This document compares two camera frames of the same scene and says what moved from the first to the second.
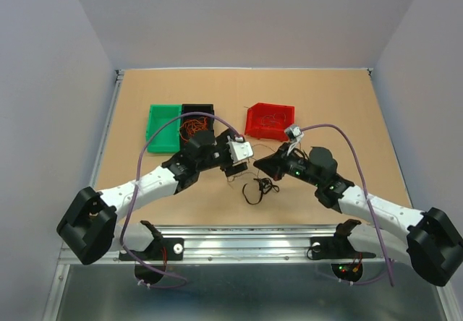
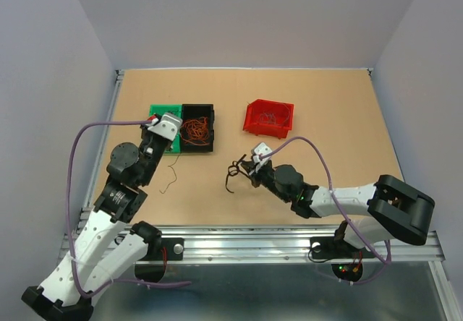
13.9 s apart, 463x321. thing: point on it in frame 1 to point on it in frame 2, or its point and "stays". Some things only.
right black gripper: (275, 165) to (255, 177)
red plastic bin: (268, 121) stays
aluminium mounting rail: (275, 245) stays
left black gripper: (221, 139) to (146, 131)
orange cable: (189, 126) stays
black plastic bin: (186, 108) stays
